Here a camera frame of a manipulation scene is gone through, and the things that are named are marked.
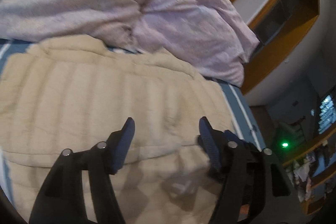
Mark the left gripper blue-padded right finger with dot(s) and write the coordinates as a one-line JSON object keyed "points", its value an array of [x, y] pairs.
{"points": [[255, 186]]}

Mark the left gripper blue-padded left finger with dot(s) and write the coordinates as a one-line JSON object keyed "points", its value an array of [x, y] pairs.
{"points": [[61, 197]]}

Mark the beige quilted puffer jacket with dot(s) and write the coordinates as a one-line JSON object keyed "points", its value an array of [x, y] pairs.
{"points": [[73, 92]]}

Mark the green indicator light device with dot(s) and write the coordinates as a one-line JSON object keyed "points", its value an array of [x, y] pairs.
{"points": [[287, 138]]}

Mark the cluttered wooden shelf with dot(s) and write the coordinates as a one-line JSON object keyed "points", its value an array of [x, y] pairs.
{"points": [[311, 166]]}

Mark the blue white striped bed sheet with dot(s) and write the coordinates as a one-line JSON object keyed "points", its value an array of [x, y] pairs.
{"points": [[243, 120]]}

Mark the lavender crumpled duvet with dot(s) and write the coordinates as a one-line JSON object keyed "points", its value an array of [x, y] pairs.
{"points": [[208, 34]]}

